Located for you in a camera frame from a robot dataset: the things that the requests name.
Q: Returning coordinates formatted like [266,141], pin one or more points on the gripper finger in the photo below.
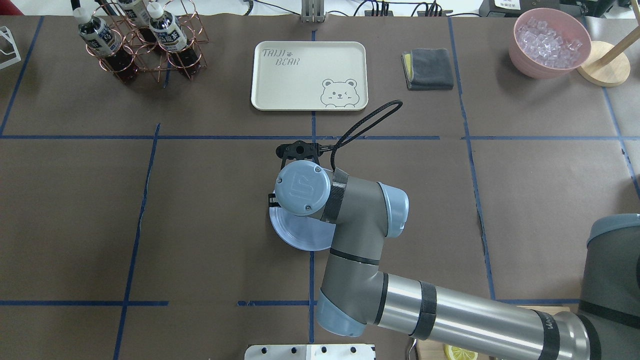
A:
[273,201]

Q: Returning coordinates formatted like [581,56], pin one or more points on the blue plate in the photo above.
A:
[300,232]

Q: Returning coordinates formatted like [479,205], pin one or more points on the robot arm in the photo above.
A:
[356,293]

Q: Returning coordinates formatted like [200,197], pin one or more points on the cream bear tray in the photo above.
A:
[309,76]

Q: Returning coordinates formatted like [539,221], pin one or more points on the tea bottle white cap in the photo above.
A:
[136,12]
[100,39]
[169,33]

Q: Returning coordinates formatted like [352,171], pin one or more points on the grey yellow cloth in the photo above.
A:
[428,69]

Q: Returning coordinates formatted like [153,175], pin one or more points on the wooden cutting board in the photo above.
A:
[434,350]

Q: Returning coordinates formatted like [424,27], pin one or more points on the lemon half slice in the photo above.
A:
[458,353]

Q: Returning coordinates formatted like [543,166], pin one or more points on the pink bowl of ice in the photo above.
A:
[547,43]

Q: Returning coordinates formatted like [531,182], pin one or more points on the wooden stand with base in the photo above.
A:
[607,65]

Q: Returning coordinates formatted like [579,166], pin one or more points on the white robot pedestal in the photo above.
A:
[348,351]

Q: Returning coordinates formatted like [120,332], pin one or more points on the copper wire bottle rack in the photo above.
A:
[139,52]

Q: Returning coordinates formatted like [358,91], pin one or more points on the white wire cup rack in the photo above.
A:
[9,51]

